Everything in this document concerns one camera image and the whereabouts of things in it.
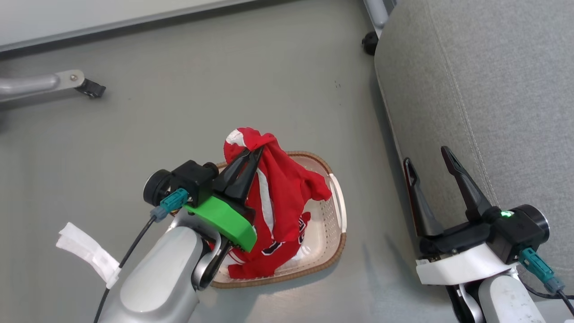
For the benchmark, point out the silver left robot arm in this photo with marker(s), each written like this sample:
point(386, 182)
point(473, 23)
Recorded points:
point(157, 273)

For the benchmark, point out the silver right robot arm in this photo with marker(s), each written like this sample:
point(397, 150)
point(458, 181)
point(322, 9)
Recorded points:
point(502, 300)

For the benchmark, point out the grey partition foot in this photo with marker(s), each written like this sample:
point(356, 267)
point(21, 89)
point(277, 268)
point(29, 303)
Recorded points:
point(31, 84)
point(376, 13)

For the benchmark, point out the grey fabric sofa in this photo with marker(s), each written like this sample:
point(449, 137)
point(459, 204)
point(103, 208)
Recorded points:
point(493, 98)

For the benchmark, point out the white tape tag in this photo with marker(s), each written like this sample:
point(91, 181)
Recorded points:
point(87, 251)

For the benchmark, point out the black caster wheel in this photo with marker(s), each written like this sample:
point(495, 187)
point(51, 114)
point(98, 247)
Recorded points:
point(92, 89)
point(370, 43)

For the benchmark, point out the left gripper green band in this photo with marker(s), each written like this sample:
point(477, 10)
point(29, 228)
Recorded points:
point(222, 217)

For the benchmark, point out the cream laundry basket brown rim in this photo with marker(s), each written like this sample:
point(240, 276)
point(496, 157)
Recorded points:
point(325, 233)

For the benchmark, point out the red and white garment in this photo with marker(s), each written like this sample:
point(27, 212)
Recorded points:
point(280, 193)

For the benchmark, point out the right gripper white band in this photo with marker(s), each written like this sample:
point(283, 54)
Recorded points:
point(462, 264)

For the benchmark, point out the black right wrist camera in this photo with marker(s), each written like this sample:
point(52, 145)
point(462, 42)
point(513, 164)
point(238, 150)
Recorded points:
point(522, 229)

